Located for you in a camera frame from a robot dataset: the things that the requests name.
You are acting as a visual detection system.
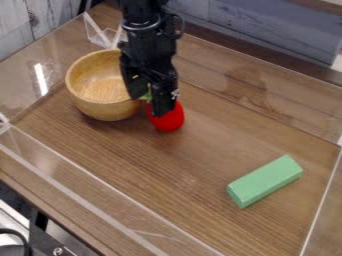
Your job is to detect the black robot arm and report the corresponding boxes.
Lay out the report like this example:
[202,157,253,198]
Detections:
[120,0,184,117]

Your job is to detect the red plush strawberry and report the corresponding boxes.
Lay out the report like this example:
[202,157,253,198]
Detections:
[141,92,186,132]

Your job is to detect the wooden bowl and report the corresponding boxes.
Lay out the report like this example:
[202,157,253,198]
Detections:
[66,49,140,121]

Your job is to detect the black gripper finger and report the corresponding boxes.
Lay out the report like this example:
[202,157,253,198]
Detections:
[152,71,178,117]
[121,64,149,100]

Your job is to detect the green rectangular block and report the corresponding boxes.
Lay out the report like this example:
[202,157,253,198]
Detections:
[226,155,304,209]

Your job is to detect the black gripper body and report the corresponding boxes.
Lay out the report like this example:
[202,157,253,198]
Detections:
[120,19,184,84]

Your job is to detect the clear acrylic tray wall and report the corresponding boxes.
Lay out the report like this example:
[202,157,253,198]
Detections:
[0,113,224,256]

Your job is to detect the clear acrylic corner bracket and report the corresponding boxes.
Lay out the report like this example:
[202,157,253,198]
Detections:
[83,13,129,49]

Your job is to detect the black table leg bracket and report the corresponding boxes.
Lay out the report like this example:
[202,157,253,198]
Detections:
[30,210,98,256]

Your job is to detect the black cable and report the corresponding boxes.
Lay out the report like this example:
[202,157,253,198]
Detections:
[0,228,33,256]

